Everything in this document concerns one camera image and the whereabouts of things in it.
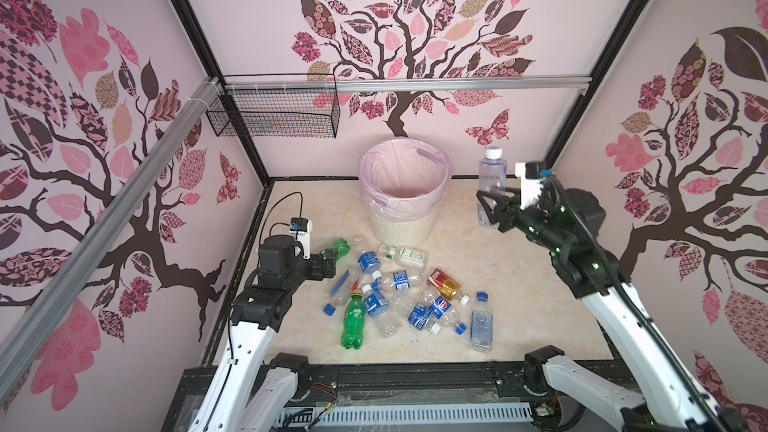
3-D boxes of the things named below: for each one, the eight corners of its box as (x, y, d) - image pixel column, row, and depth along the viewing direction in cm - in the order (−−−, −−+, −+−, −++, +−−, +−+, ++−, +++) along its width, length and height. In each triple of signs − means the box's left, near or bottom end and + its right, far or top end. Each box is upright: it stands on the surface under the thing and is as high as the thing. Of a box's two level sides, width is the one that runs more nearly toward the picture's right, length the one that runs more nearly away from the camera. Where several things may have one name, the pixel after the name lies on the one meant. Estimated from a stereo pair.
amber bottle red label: (424, 283, 92) (426, 277, 88) (434, 272, 94) (436, 266, 91) (460, 312, 86) (463, 306, 83) (470, 299, 89) (473, 293, 85)
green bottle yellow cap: (342, 349, 80) (340, 345, 76) (348, 293, 90) (346, 287, 87) (363, 349, 80) (361, 345, 76) (366, 293, 90) (365, 287, 87)
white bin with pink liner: (363, 256, 99) (355, 201, 77) (367, 196, 117) (362, 137, 95) (443, 256, 99) (458, 201, 77) (436, 196, 117) (446, 137, 95)
